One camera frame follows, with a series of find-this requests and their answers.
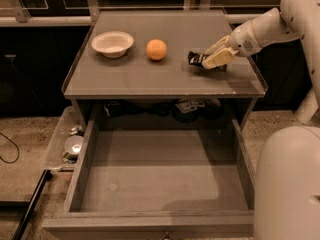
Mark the orange fruit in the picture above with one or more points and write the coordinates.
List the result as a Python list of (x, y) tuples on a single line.
[(156, 49)]

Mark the grey wooden cabinet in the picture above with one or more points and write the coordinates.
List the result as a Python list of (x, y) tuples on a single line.
[(135, 76)]

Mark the open grey top drawer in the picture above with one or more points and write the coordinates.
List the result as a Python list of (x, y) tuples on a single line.
[(144, 176)]

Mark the clear plastic bin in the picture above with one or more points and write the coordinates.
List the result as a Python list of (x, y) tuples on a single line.
[(56, 158)]

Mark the white paper bowl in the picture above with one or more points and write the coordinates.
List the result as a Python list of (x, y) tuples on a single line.
[(112, 44)]

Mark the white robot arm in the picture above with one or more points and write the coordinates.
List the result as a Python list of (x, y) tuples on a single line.
[(287, 182)]

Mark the black metal bar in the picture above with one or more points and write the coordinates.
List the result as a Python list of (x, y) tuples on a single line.
[(26, 208)]

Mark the black rxbar chocolate wrapper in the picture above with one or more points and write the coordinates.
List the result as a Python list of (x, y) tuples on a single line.
[(196, 59)]

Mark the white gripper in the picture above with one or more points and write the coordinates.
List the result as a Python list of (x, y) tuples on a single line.
[(242, 40)]

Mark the small white bowl in bin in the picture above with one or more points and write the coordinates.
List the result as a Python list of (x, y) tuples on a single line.
[(73, 145)]

